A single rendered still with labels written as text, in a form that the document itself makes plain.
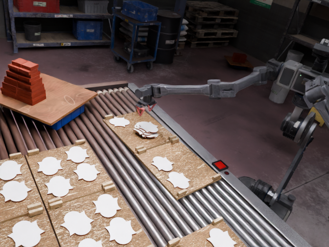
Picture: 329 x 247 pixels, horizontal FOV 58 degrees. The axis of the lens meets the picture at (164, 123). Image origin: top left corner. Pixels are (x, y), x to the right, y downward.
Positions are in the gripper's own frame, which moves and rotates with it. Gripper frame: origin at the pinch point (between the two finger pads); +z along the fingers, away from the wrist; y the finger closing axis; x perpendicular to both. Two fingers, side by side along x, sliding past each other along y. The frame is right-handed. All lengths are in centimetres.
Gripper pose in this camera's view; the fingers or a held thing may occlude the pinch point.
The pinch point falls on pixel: (145, 112)
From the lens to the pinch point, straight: 199.3
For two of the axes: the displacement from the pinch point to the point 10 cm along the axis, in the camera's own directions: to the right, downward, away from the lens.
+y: -6.0, 3.5, -7.2
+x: 7.8, 4.5, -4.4
